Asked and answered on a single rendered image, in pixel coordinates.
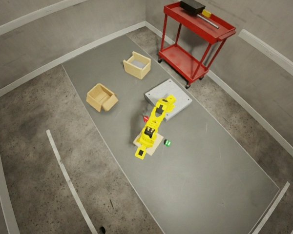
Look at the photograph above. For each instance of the green die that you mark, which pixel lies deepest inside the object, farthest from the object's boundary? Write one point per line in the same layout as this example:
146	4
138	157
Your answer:
167	143

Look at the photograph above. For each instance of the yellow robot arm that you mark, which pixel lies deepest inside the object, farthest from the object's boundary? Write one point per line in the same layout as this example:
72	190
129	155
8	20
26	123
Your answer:
163	106

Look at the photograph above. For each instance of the beige flat mat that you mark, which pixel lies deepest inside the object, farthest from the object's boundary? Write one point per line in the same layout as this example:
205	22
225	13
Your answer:
150	151

